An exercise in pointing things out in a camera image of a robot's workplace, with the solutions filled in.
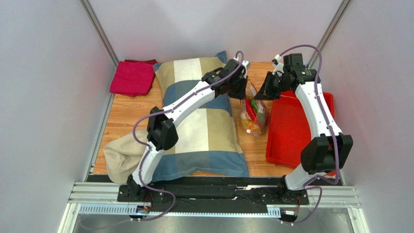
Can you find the yellow fake bell pepper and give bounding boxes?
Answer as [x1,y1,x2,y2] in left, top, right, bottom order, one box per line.
[241,119,265,136]

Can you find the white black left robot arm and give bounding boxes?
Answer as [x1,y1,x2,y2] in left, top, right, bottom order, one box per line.
[126,57,250,195]

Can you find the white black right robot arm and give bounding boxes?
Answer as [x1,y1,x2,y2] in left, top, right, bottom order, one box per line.
[254,53,353,196]

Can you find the aluminium frame rail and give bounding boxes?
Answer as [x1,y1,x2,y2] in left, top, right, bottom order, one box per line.
[59,177,369,233]

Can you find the beige fabric hat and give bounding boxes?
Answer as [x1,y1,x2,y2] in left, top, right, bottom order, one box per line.
[103,133,147,184]

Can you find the striped blue beige pillow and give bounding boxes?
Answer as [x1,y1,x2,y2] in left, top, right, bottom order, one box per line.
[153,51,250,182]

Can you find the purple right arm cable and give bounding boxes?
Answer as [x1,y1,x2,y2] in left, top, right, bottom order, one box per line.
[278,44,340,226]

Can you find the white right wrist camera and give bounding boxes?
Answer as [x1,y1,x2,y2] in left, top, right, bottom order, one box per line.
[272,54,284,76]

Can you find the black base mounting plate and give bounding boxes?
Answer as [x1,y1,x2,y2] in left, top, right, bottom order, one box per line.
[117,183,310,205]

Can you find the red folded cloth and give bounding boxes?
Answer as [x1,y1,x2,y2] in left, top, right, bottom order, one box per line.
[109,59,157,97]

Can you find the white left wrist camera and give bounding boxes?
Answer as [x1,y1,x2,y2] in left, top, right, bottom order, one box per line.
[242,60,251,76]

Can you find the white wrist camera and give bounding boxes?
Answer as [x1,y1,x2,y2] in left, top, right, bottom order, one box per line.
[242,60,251,76]
[272,54,284,76]

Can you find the green fake chili pepper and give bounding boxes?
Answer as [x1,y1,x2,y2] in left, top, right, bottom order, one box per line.
[254,100,266,120]

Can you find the clear zip top bag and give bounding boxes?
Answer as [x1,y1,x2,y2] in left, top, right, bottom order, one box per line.
[240,79,270,136]

